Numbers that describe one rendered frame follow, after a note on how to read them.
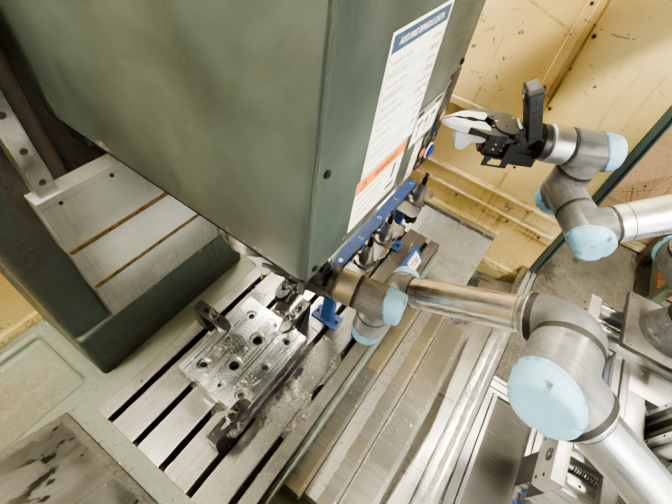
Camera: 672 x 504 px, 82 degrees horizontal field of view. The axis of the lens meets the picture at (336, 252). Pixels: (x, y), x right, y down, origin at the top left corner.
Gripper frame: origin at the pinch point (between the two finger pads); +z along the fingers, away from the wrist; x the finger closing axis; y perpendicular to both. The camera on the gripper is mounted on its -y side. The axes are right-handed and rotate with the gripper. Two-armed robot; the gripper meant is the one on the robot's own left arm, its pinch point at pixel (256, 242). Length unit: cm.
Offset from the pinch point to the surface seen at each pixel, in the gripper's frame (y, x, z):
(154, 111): -34.7, -11.0, 8.3
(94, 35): -41.7, -9.2, 17.2
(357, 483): 69, -20, -45
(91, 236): 15.1, -7.9, 43.7
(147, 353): 79, -11, 42
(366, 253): 13.0, 20.1, -21.8
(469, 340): 73, 48, -70
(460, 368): 73, 34, -69
